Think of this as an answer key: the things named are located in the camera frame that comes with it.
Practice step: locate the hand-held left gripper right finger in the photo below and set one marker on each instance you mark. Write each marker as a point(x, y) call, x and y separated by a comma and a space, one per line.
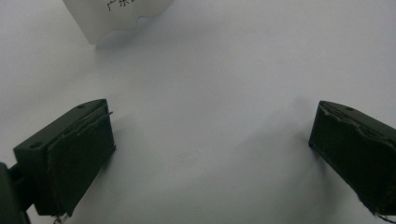
point(358, 155)

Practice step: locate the white and blue pouch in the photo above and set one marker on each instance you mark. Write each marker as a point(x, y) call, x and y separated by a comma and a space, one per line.
point(109, 21)

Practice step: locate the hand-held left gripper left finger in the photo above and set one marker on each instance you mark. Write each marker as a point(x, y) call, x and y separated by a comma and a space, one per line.
point(74, 161)

